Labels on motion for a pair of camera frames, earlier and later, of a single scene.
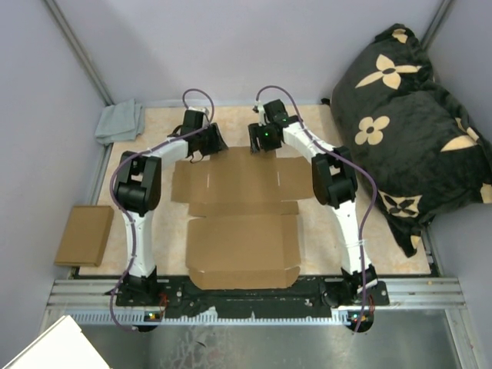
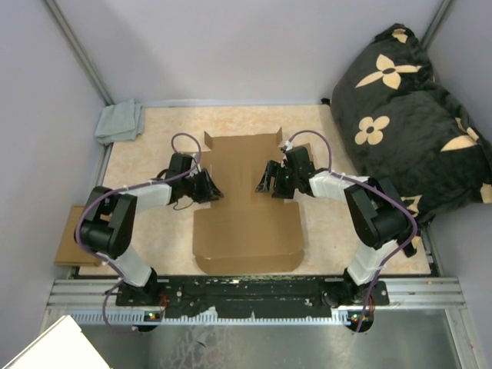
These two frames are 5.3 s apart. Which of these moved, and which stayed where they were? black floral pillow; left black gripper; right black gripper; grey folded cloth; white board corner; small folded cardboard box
Moved: right black gripper; left black gripper
Stayed: black floral pillow; grey folded cloth; small folded cardboard box; white board corner
